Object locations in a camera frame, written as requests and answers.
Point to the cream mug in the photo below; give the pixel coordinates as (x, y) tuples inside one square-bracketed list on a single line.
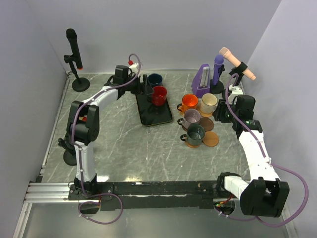
[(208, 103)]

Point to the dark green mug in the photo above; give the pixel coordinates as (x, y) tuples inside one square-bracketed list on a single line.
[(194, 136)]

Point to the black serving tray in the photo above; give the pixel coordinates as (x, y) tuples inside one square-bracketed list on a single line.
[(150, 114)]

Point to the woven rattan coaster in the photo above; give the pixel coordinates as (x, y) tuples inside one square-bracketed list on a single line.
[(207, 115)]

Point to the black round stand base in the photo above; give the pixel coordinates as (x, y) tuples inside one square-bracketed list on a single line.
[(69, 155)]

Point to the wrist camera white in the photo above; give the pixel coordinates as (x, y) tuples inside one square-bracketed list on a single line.
[(234, 91), (134, 66)]

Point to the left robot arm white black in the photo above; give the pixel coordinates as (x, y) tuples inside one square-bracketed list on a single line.
[(83, 125)]

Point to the orange mug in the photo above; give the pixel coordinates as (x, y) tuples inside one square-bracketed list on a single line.
[(189, 101)]

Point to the purple metronome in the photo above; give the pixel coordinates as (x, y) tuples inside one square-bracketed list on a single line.
[(202, 80)]

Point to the light wood coaster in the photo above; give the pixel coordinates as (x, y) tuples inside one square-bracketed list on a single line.
[(211, 139), (192, 146)]

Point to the lilac mug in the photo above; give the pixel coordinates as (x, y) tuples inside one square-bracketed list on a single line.
[(191, 116)]

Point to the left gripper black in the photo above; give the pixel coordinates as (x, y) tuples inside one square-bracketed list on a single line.
[(146, 89)]

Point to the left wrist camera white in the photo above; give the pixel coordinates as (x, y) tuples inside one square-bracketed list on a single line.
[(134, 66)]

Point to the left black microphone stand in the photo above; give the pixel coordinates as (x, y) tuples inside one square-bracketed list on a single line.
[(80, 84)]

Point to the red mug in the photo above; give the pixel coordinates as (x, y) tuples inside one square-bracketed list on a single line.
[(158, 98)]

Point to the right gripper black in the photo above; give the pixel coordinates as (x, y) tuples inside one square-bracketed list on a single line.
[(218, 113)]

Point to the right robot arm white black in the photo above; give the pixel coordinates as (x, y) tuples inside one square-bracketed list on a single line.
[(265, 195)]

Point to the purple microphone black stand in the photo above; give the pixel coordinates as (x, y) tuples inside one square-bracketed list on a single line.
[(217, 89)]

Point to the blue mug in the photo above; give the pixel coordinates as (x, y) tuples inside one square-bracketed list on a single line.
[(155, 80)]

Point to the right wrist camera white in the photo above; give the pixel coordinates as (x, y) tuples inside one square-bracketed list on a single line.
[(234, 91)]

